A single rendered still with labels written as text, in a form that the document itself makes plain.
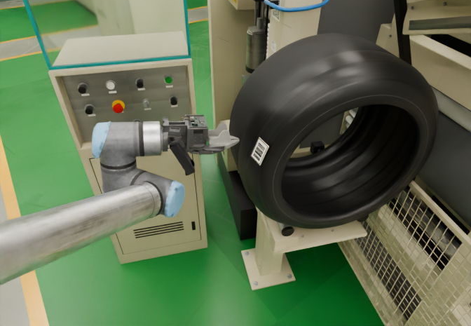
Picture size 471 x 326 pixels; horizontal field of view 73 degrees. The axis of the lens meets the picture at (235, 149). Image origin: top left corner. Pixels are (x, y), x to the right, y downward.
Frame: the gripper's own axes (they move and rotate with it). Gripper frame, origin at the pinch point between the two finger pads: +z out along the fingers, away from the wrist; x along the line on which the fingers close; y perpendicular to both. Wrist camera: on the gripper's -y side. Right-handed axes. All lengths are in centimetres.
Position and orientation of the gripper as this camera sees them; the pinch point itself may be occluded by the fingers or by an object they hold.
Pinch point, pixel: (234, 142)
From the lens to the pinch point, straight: 91.0
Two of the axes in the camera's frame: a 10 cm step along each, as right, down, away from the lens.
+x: -2.2, -5.9, 7.7
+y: 1.2, -8.0, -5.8
